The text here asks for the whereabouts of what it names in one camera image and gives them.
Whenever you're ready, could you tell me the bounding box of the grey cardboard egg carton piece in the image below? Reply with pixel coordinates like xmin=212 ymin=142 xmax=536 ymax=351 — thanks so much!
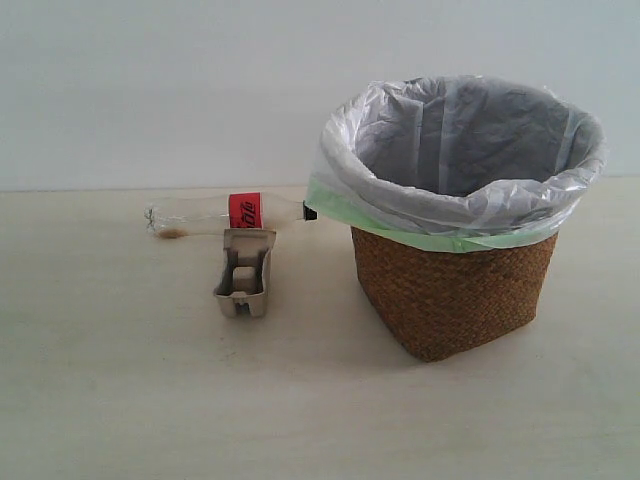
xmin=214 ymin=228 xmax=276 ymax=318

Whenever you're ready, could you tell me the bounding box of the woven brown basket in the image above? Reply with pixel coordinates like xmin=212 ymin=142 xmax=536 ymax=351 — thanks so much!
xmin=351 ymin=228 xmax=557 ymax=362

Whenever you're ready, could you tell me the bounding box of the white green plastic bin liner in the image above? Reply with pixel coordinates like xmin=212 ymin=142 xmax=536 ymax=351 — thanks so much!
xmin=306 ymin=75 xmax=608 ymax=253

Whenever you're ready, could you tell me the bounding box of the clear cola bottle red label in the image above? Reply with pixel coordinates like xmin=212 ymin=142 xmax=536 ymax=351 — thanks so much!
xmin=144 ymin=192 xmax=318 ymax=239

